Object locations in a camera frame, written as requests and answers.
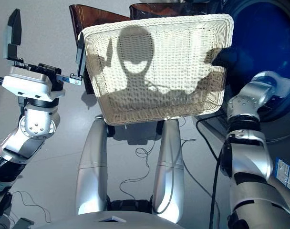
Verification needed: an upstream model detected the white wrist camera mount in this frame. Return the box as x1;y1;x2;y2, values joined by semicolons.
1;66;66;101

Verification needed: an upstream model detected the silver robot leg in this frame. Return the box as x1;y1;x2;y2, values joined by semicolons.
75;118;110;215
152;119;185;222

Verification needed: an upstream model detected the large blue info label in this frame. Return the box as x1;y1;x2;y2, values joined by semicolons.
275;157;290;195

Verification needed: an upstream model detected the black trailing cable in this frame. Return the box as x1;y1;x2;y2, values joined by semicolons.
196;116;222;229

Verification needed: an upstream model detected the silver robot torso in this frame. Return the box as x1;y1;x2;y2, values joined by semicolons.
37;212;184;229

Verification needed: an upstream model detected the black robot waist joint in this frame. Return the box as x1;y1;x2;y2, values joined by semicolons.
106;195;153;214

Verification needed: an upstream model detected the grey washing machine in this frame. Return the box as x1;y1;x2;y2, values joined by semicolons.
195;0;290;198

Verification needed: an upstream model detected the pale woven laundry basket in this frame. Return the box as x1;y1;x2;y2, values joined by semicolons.
78;13;234;126

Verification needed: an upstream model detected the navy blue cloth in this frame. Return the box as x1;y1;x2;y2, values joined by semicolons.
230;4;290;121

